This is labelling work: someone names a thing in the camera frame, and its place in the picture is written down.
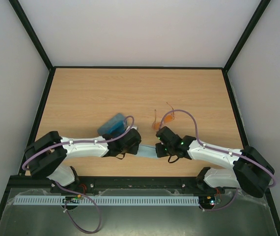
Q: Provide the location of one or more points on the blue transparent glasses case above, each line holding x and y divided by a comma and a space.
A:
117, 128

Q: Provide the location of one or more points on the light blue slotted cable duct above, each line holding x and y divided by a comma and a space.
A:
107, 201

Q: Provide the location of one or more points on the orange sunglasses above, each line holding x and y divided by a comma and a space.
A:
157, 124

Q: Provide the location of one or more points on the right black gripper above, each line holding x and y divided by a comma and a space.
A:
160, 141

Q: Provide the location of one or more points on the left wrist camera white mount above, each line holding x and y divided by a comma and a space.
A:
132, 127

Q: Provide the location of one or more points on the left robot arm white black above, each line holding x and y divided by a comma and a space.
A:
44, 158

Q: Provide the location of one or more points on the green glasses case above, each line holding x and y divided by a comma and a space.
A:
103, 129

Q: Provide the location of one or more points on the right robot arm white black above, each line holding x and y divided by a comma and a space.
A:
239, 168

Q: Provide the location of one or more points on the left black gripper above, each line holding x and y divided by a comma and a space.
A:
134, 150

